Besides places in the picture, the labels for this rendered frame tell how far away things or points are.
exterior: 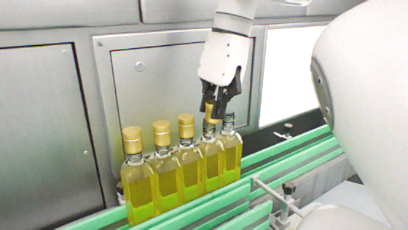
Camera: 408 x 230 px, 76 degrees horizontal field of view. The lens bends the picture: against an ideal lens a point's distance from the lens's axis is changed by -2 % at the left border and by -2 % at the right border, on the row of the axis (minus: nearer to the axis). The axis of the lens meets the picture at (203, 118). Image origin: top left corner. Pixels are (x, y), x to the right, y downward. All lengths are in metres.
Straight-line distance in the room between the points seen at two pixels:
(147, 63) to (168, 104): 0.12
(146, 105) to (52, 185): 0.28
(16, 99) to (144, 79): 0.25
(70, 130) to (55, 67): 0.14
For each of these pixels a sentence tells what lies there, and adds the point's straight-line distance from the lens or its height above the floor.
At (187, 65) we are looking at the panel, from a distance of 0.67.
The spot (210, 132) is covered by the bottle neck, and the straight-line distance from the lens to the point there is 0.58.
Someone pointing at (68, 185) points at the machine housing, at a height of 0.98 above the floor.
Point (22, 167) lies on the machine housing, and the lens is 0.68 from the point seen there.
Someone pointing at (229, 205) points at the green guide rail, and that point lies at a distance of 0.67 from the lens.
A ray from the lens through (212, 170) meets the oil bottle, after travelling 0.62.
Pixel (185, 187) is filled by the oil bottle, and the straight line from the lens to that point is 0.60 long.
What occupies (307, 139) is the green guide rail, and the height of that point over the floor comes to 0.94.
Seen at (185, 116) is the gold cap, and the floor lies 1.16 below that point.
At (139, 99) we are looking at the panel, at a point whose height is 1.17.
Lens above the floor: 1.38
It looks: 24 degrees down
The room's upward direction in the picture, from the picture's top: straight up
